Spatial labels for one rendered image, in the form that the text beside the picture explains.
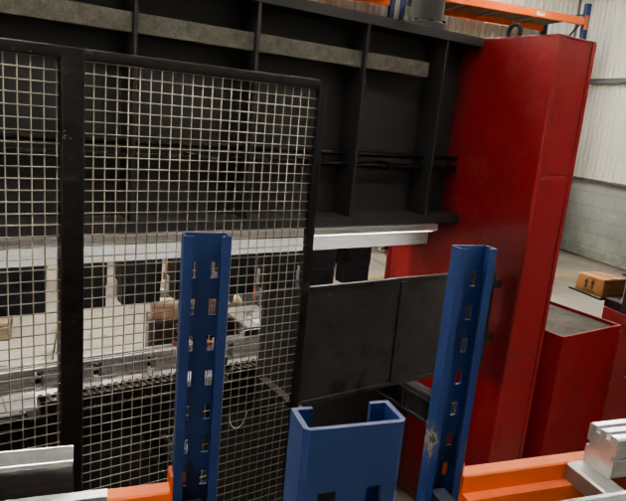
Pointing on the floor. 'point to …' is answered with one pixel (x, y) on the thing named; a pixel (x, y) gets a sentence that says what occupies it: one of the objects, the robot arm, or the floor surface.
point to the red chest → (569, 381)
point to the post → (71, 251)
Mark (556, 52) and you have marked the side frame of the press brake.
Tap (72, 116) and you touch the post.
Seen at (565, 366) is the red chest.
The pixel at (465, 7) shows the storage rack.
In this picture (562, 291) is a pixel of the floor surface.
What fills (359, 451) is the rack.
